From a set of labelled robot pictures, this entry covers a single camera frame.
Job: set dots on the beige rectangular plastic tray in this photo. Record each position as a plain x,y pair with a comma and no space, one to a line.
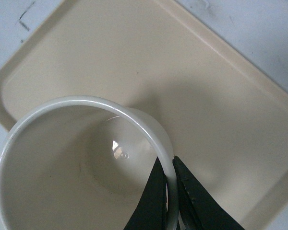
225,119

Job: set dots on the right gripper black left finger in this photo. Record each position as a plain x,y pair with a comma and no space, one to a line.
151,211

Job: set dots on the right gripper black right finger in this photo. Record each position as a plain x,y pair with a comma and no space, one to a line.
198,209

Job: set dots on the cream smiley mug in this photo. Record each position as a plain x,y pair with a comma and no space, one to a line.
82,163

